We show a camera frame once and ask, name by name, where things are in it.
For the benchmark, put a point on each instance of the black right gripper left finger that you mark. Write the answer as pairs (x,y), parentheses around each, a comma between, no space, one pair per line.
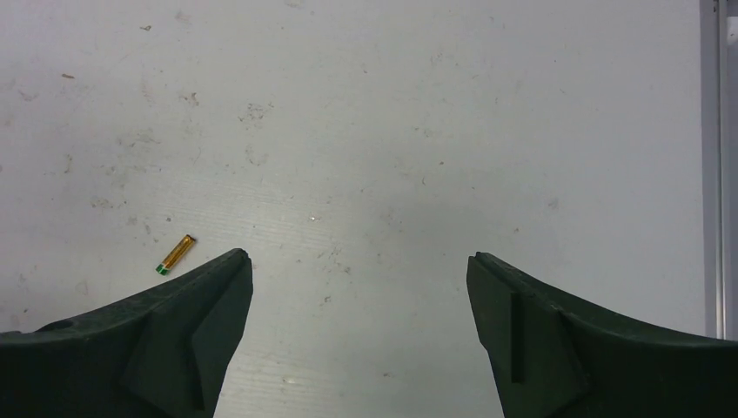
(163,352)

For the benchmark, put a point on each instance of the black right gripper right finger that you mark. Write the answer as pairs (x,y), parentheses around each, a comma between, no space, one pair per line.
(554,354)

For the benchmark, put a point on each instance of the gold AAA battery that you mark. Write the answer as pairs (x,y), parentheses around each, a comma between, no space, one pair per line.
(176,254)

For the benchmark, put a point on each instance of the aluminium table edge rail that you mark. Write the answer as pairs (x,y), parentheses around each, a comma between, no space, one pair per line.
(718,59)

